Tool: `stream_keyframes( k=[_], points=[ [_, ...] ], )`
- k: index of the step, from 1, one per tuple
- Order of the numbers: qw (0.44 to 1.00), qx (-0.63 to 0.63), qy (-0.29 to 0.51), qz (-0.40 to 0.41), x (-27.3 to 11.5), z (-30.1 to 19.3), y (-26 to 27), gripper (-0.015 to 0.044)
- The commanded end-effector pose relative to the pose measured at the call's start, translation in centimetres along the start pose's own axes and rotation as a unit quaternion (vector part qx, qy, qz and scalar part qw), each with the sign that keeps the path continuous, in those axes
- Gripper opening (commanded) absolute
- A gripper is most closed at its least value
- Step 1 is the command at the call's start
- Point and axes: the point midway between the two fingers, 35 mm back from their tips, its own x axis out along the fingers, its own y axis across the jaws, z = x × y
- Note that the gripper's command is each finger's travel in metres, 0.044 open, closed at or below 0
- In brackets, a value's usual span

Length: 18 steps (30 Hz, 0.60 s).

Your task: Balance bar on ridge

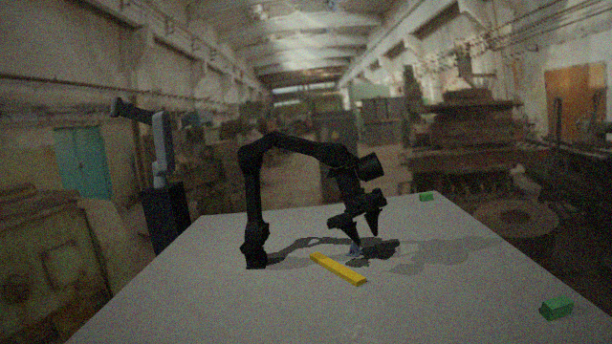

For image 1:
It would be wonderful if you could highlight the green rectangular block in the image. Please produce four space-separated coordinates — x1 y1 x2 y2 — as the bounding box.
540 294 575 322
419 192 433 202

